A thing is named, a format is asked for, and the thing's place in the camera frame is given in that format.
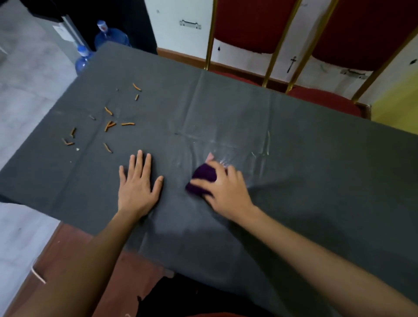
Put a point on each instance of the person's left hand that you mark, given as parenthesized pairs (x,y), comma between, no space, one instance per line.
(137,192)

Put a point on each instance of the person's right hand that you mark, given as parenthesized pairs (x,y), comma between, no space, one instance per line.
(228,196)

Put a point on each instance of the person's left middle finger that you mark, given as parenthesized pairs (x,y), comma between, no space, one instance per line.
(140,165)

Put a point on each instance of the person's left thumb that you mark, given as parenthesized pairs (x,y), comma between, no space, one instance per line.
(158,186)

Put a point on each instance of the person's left little finger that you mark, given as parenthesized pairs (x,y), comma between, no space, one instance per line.
(122,177)

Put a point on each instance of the person's right thumb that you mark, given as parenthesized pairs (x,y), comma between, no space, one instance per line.
(202,186)

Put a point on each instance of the purple cleaning cloth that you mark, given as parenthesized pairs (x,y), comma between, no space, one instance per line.
(203,176)

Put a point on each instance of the person's left forearm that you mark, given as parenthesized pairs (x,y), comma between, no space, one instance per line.
(75,264)

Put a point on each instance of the person's right forearm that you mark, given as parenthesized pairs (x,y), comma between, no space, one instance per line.
(326,264)

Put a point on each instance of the scattered orange snack sticks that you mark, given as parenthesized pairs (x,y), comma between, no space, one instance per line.
(109,124)

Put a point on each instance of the grey tablecloth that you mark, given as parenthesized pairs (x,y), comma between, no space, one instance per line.
(294,163)

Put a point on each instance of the brown wooden bench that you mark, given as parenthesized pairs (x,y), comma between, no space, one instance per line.
(65,261)

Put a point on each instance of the person's black clothing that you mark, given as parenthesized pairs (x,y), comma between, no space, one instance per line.
(196,298)

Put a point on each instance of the large blue water bottle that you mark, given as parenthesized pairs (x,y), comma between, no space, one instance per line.
(112,36)
(83,60)

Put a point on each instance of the grey water dispenser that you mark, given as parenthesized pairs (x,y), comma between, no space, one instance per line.
(67,31)

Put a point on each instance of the black wall hook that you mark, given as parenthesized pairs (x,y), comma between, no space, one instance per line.
(292,64)

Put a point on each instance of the red chair with gold frame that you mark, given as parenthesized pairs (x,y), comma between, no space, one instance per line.
(362,32)
(254,23)

